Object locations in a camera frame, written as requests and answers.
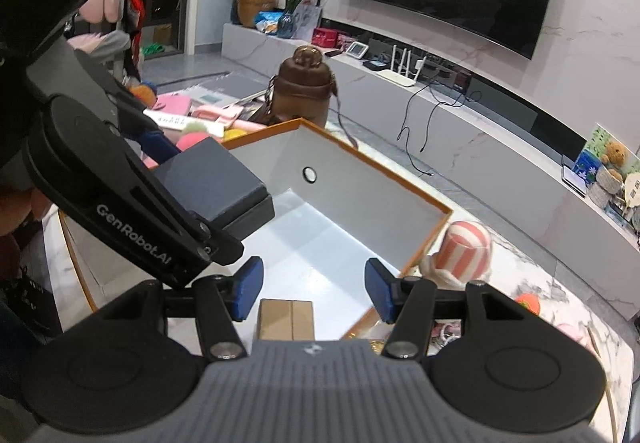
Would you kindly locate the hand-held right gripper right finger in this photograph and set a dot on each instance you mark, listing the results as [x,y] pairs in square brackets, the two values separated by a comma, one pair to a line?
[379,293]

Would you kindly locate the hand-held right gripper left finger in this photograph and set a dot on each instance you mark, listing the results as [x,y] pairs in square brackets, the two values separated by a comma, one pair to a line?
[248,290]

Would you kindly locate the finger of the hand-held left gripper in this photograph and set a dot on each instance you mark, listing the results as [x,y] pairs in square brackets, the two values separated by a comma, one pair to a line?
[217,249]
[157,145]

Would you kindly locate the grey box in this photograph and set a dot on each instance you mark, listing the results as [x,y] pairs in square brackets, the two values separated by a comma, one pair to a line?
[210,178]

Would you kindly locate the orange storage box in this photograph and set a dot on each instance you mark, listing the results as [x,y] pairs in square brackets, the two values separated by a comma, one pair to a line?
[350,203]

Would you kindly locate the marble desktop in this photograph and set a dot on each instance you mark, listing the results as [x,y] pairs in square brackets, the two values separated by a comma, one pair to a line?
[525,273]

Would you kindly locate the person's left hand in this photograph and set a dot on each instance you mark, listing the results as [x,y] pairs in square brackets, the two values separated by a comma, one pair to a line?
[17,210]

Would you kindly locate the pink pouch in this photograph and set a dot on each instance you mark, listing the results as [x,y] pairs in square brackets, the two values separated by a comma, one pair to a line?
[172,104]

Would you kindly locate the small cardboard box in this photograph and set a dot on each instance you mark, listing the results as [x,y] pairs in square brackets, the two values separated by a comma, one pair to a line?
[285,319]

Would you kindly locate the orange plush toy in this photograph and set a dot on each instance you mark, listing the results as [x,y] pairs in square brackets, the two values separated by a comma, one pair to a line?
[145,93]

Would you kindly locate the grey notebook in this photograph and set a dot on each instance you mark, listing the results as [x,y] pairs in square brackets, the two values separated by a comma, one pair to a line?
[225,85]

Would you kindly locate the pink striped plush toy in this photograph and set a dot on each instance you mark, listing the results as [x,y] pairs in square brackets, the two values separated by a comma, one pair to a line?
[462,250]

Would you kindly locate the green slippers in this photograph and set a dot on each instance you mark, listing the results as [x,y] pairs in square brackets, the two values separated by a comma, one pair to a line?
[152,49]

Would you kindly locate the grey garment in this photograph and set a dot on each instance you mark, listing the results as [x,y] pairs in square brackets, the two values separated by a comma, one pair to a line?
[100,45]

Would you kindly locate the orange crochet fruit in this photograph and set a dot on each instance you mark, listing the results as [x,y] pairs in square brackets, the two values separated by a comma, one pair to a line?
[530,305]

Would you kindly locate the brown water bottle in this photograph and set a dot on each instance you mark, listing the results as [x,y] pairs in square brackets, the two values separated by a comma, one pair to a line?
[300,88]

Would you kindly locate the black bag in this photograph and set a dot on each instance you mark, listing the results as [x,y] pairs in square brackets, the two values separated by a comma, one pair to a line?
[35,303]

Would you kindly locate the blue snack bag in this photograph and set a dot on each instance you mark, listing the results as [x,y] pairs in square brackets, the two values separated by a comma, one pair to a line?
[267,18]

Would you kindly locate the gold vase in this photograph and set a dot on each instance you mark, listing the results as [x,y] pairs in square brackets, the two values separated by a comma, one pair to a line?
[256,5]

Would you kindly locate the blue glass vase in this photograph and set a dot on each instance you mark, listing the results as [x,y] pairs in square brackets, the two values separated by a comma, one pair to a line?
[286,25]

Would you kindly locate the white marble tv cabinet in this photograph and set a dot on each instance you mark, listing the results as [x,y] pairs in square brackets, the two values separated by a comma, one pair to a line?
[500,143]

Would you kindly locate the pink crochet toy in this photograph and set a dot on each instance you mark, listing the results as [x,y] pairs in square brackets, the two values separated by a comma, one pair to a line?
[570,332]

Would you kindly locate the white shopping bag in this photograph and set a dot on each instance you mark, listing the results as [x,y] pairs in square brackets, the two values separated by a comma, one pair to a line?
[307,17]

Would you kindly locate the red box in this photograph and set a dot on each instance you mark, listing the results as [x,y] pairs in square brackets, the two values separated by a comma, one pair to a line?
[327,37]

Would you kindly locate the white router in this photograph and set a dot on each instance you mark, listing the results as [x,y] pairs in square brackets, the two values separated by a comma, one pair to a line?
[400,77]

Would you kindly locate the white desk clock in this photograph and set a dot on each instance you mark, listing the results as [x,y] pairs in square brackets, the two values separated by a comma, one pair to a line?
[357,49]

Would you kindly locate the black electronic device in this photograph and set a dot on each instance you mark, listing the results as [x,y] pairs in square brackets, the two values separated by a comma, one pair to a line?
[460,80]

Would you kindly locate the black set-top box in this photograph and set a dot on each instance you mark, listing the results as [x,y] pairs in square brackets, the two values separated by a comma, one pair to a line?
[375,64]

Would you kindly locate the white woven basket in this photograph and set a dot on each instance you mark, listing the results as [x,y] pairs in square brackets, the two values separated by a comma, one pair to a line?
[605,187]

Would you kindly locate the bamboo stick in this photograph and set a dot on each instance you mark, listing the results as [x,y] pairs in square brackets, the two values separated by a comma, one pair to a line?
[606,398]

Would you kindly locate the brown teddy bear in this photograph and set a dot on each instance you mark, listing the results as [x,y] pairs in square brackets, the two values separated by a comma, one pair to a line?
[614,155]

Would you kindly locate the floral picture frame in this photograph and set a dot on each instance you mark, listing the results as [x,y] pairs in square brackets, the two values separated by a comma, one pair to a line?
[587,163]

